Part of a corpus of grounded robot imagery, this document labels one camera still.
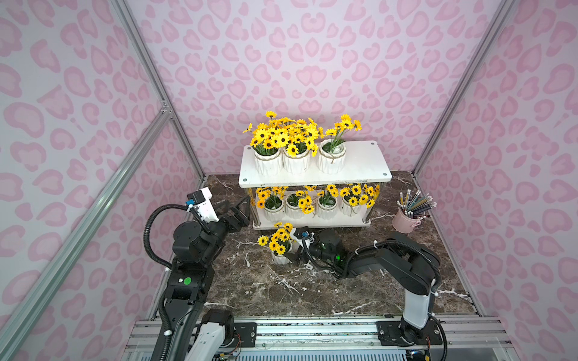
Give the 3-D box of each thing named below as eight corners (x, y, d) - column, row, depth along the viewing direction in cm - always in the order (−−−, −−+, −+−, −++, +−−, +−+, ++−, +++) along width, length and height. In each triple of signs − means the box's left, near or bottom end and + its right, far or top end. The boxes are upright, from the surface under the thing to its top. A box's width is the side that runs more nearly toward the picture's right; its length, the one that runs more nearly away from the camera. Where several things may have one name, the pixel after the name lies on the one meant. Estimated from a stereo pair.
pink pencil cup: (395, 234, 99) (403, 221, 91) (391, 221, 103) (398, 208, 95) (411, 234, 99) (421, 221, 91) (406, 221, 103) (415, 208, 95)
